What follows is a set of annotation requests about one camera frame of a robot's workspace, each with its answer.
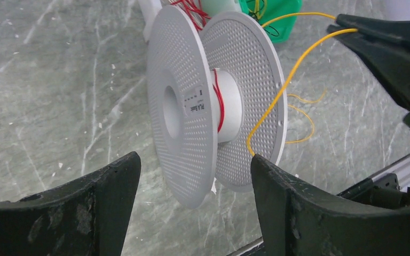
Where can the white filament spool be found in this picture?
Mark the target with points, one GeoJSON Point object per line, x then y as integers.
{"type": "Point", "coordinates": [214, 99]}

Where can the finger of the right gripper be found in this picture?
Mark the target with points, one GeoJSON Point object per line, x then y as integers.
{"type": "Point", "coordinates": [397, 32]}
{"type": "Point", "coordinates": [388, 59]}

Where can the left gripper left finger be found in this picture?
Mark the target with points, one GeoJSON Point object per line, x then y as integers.
{"type": "Point", "coordinates": [86, 216]}

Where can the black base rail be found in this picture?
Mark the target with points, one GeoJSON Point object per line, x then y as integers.
{"type": "Point", "coordinates": [384, 192]}

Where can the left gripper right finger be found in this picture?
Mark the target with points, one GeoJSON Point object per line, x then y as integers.
{"type": "Point", "coordinates": [332, 226]}

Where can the aluminium side rail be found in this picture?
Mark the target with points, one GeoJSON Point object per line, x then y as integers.
{"type": "Point", "coordinates": [385, 173]}

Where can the white plastic bin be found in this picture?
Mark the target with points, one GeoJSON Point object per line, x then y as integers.
{"type": "Point", "coordinates": [149, 9]}

